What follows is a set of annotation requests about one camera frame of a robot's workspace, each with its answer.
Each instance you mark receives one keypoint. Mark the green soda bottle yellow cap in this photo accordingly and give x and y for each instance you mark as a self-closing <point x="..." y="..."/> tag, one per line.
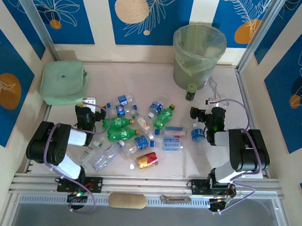
<point x="162" y="117"/>
<point x="122" y="134"/>
<point x="118" y="122"/>

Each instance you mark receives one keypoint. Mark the clear Pepsi bottle blue label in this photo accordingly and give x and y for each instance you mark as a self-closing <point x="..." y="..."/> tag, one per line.
<point x="119" y="110"/>
<point x="122" y="99"/>

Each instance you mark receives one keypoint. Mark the clear bottle dark blue label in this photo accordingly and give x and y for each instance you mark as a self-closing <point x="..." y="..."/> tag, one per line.
<point x="197" y="135"/>
<point x="141" y="141"/>
<point x="156" y="107"/>

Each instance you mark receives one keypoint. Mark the clear bottle red blue label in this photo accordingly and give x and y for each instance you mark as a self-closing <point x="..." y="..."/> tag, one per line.
<point x="174" y="130"/>

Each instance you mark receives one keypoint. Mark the clear bottle green white label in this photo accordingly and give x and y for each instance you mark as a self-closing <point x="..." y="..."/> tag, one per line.
<point x="87" y="152"/>

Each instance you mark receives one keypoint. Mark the clear bottle pale blue label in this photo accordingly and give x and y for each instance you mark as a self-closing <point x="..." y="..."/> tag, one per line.
<point x="171" y="144"/>

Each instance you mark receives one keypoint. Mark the tall clear ribbed water bottle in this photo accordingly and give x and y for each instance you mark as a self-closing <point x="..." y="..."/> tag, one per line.
<point x="105" y="157"/>

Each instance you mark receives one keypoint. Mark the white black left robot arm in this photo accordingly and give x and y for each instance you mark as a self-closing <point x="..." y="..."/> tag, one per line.
<point x="44" y="143"/>

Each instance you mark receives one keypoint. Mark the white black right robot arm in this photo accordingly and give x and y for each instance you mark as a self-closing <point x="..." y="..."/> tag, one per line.
<point x="249" y="152"/>

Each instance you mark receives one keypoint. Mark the pale green bin liner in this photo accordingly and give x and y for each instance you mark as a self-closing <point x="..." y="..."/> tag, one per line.
<point x="185" y="62"/>

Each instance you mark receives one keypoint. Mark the dark jar with green lid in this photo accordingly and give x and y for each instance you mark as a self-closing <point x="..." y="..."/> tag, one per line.
<point x="191" y="93"/>

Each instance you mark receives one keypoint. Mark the clear plastic tongs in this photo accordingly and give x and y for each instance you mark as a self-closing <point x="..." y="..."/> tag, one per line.
<point x="214" y="92"/>

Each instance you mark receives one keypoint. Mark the mint green zip pouch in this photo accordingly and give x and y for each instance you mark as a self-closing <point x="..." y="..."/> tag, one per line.
<point x="62" y="81"/>

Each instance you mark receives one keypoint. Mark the tan foam pad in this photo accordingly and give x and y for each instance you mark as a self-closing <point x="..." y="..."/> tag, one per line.
<point x="127" y="200"/>

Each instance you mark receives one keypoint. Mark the perforated metal strip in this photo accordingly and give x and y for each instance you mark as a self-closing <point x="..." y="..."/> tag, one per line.
<point x="152" y="201"/>

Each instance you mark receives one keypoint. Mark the grey metal sheet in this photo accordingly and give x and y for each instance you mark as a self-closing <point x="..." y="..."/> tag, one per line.
<point x="146" y="220"/>

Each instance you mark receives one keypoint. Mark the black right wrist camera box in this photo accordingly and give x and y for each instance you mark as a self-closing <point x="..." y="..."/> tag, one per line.
<point x="217" y="113"/>

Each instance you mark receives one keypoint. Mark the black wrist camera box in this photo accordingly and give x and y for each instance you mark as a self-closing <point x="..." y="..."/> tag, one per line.
<point x="217" y="113"/>
<point x="78" y="111"/>

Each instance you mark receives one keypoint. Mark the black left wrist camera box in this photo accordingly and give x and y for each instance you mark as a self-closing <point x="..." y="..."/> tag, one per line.
<point x="78" y="111"/>

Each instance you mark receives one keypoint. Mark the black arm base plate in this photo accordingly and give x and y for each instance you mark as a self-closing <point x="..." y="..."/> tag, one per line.
<point x="95" y="184"/>
<point x="198" y="187"/>

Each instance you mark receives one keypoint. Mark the aluminium frame rail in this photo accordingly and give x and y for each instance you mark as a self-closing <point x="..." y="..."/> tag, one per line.
<point x="142" y="185"/>

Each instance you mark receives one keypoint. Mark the small metal bracket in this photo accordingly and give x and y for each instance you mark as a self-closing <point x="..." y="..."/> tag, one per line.
<point x="174" y="199"/>

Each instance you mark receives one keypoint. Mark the aluminium corner post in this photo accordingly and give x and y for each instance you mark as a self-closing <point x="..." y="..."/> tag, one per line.
<point x="261" y="32"/>
<point x="37" y="23"/>

